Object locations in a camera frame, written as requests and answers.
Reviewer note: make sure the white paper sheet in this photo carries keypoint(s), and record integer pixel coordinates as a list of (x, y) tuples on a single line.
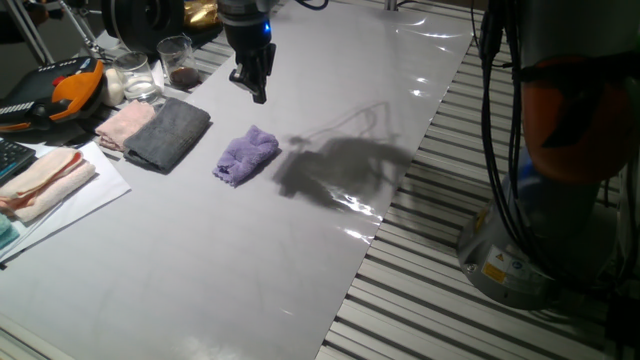
[(100, 185)]

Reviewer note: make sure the clear glass with water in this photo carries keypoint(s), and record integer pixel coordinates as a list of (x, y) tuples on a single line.
[(136, 77)]

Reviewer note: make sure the aluminium frame post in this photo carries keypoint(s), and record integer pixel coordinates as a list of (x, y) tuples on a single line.
[(391, 5)]

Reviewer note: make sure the aluminium slanted bar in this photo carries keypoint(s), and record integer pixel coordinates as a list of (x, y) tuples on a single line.
[(82, 25), (30, 35)]

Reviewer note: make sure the black and orange teach pendant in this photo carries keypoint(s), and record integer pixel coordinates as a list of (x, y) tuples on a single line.
[(60, 95)]

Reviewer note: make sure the black round device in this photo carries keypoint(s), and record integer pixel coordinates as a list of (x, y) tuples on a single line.
[(140, 22)]

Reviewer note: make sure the clear glass with brown powder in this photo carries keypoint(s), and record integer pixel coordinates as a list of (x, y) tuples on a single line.
[(177, 62)]

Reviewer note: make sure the teal cloth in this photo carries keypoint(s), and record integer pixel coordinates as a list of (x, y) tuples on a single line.
[(6, 232)]

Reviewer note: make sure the white egg-shaped object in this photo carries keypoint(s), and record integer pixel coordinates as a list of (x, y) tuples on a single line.
[(113, 87)]

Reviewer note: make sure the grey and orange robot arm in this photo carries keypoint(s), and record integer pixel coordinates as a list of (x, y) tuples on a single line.
[(550, 225)]

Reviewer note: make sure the gold shiny figure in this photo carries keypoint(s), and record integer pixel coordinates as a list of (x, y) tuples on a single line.
[(200, 14)]

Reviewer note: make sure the grey glossy table sheet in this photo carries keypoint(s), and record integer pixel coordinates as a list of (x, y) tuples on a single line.
[(225, 260)]

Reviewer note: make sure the purple fluffy cloth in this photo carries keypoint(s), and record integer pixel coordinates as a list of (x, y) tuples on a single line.
[(245, 155)]

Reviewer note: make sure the cream folded towel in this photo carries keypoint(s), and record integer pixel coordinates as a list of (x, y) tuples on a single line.
[(45, 185)]

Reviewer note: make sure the pink fluffy cloth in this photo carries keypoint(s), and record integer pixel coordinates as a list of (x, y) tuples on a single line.
[(122, 125)]

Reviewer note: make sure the black keyboard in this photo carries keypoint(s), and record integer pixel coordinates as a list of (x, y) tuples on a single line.
[(12, 157)]

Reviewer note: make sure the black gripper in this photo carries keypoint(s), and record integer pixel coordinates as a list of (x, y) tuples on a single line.
[(247, 35)]

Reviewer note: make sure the dark grey towel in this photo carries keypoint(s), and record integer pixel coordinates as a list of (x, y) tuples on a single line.
[(167, 135)]

